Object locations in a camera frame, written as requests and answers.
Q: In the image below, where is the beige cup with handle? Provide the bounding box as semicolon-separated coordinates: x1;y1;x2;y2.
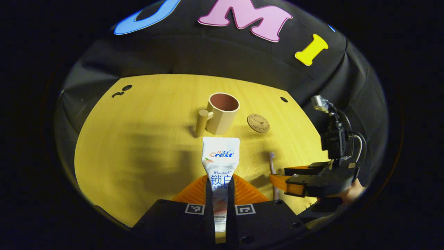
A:
195;93;240;136

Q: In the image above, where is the black backdrop cloth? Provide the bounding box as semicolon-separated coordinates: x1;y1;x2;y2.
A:
55;0;387;195

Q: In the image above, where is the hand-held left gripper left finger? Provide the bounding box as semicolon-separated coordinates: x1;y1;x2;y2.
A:
133;174;216;244

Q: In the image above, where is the round brown coaster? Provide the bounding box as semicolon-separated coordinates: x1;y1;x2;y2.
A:
247;114;270;133

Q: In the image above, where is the white toothbrush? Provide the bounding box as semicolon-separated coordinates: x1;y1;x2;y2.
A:
268;152;281;201

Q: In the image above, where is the white toothpaste tube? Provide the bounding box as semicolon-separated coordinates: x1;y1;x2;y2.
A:
202;136;241;232

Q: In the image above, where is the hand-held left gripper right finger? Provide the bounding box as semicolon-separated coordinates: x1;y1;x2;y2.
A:
227;174;306;245

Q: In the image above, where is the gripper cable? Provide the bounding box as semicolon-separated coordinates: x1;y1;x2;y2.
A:
349;131;367;164

